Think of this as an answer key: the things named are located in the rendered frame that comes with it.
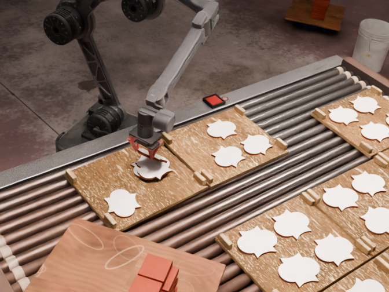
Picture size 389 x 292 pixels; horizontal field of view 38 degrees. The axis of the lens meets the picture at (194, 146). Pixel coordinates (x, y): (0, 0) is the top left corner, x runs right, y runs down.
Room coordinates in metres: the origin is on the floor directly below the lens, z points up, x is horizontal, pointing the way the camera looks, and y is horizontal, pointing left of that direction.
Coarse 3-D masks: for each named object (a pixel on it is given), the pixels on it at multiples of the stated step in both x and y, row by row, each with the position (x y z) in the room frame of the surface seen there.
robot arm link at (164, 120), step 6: (156, 90) 1.63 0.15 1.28; (150, 96) 1.60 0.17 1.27; (156, 96) 1.60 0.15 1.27; (150, 102) 1.59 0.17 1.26; (156, 108) 1.59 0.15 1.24; (162, 108) 1.57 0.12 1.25; (156, 114) 1.54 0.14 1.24; (162, 114) 1.55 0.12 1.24; (168, 114) 1.55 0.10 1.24; (174, 114) 1.55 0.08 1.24; (156, 120) 1.52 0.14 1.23; (162, 120) 1.52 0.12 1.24; (168, 120) 1.52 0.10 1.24; (174, 120) 1.55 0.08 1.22; (156, 126) 1.52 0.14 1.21; (162, 126) 1.51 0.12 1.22; (168, 126) 1.51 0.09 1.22; (168, 132) 1.52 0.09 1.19
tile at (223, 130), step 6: (210, 126) 1.91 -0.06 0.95; (216, 126) 1.91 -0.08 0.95; (222, 126) 1.92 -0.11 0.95; (228, 126) 1.92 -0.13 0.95; (234, 126) 1.93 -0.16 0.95; (210, 132) 1.87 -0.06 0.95; (216, 132) 1.87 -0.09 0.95; (222, 132) 1.88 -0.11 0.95; (228, 132) 1.88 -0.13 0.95; (234, 132) 1.89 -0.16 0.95; (222, 138) 1.84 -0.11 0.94
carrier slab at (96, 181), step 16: (96, 160) 1.62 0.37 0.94; (112, 160) 1.63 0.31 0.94; (128, 160) 1.64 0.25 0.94; (176, 160) 1.67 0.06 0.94; (64, 176) 1.52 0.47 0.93; (80, 176) 1.52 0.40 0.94; (96, 176) 1.53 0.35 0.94; (112, 176) 1.54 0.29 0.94; (128, 176) 1.55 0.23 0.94; (176, 176) 1.58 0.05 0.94; (192, 176) 1.59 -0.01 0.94; (80, 192) 1.44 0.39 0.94; (96, 192) 1.45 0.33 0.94; (144, 192) 1.48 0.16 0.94; (160, 192) 1.49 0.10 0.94; (176, 192) 1.50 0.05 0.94; (192, 192) 1.51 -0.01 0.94; (96, 208) 1.37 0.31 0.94; (144, 208) 1.40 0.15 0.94; (160, 208) 1.41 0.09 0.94; (128, 224) 1.31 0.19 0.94
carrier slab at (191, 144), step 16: (224, 112) 2.03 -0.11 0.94; (192, 128) 1.89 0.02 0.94; (240, 128) 1.93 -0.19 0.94; (256, 128) 1.95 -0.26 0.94; (176, 144) 1.77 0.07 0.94; (192, 144) 1.78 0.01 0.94; (208, 144) 1.80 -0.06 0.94; (224, 144) 1.81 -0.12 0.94; (240, 144) 1.82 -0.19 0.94; (272, 144) 1.85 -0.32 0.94; (192, 160) 1.68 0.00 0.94; (208, 160) 1.70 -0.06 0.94; (256, 160) 1.73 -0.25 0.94; (272, 160) 1.76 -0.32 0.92; (224, 176) 1.62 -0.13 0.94
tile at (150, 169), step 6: (144, 162) 1.61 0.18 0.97; (150, 162) 1.61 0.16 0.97; (156, 162) 1.62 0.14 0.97; (162, 162) 1.62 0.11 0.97; (168, 162) 1.62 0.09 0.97; (144, 168) 1.57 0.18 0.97; (150, 168) 1.58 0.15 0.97; (156, 168) 1.58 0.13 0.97; (162, 168) 1.59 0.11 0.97; (168, 168) 1.59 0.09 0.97; (144, 174) 1.54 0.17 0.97; (150, 174) 1.54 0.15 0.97; (156, 174) 1.55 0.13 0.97; (162, 174) 1.55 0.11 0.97
